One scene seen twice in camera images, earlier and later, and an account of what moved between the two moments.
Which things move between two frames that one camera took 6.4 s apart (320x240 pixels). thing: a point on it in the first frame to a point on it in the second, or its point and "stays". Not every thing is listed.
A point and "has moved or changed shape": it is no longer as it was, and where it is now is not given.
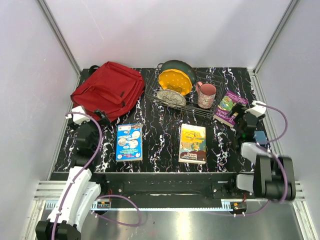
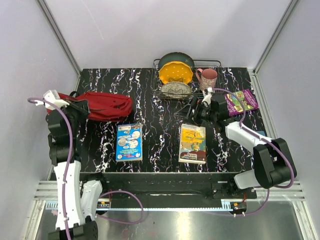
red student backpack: (112, 89) has moved or changed shape
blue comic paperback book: (129, 142) stays
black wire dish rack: (207, 98) has moved or changed shape
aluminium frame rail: (63, 44) stays
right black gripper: (238, 106) to (193, 102)
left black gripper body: (95, 127) to (76, 113)
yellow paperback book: (192, 144) stays
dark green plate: (178, 65) to (176, 56)
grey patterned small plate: (171, 97) to (176, 89)
